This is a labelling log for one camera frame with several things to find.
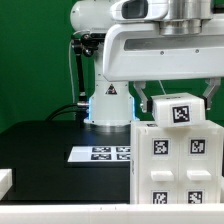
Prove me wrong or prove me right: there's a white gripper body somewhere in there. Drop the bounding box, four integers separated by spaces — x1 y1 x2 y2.
103 19 224 81

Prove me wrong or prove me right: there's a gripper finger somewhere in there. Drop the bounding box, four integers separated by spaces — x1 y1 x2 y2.
134 81 153 113
203 77 221 110

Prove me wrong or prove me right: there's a white block with marker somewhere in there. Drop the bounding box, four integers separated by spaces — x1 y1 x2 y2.
152 93 206 128

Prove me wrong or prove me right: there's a white cabinet door panel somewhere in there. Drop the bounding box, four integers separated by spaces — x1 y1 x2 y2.
138 128 179 204

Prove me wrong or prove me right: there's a white cabinet body box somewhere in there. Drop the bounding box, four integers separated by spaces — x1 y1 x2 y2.
130 120 224 204

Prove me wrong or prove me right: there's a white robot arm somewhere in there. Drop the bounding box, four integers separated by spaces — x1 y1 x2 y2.
70 0 224 82

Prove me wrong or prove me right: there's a white part at left edge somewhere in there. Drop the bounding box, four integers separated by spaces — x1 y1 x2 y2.
0 169 12 201

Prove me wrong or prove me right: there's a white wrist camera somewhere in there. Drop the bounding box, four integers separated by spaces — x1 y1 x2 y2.
110 0 169 22

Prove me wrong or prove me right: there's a black cable bundle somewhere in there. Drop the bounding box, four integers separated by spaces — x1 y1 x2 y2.
43 103 88 122

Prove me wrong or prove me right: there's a white marker base plate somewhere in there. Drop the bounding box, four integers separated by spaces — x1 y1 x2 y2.
68 146 130 163

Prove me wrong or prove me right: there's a white front table rail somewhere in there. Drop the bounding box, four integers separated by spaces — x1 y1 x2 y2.
0 204 224 224

